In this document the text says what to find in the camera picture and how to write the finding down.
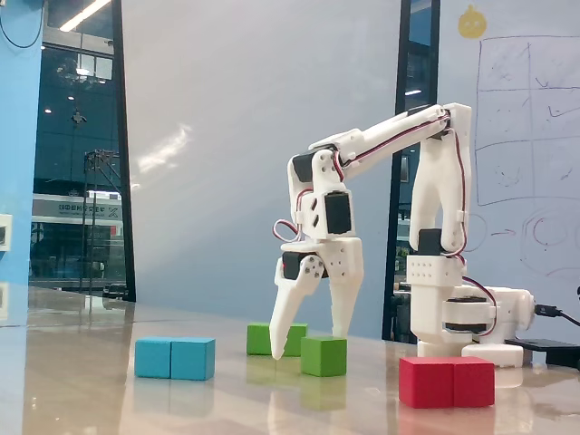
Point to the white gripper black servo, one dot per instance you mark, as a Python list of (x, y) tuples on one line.
[(341, 262)]

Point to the small green cube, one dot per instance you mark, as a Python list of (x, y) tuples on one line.
[(322, 358)]

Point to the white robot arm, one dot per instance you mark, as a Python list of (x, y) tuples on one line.
[(435, 190)]

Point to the long green block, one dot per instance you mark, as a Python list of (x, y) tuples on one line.
[(258, 340)]

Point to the long red block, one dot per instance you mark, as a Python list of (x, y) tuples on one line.
[(446, 383)]

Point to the long blue block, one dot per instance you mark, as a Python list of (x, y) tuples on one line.
[(174, 360)]

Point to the flat black box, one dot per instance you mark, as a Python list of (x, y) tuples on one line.
[(548, 348)]

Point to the dark scaffold tower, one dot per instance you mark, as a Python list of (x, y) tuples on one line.
[(86, 217)]

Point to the whiteboard with marker drawings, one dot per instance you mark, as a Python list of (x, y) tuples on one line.
[(521, 113)]

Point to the yellow round sticker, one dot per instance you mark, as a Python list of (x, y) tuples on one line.
[(472, 22)]

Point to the narrow black frame post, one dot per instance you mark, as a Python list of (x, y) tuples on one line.
[(123, 158)]

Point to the wide black frame post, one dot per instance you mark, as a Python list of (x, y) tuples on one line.
[(403, 68)]

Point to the white wall box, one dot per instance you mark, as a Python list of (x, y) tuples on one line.
[(4, 232)]

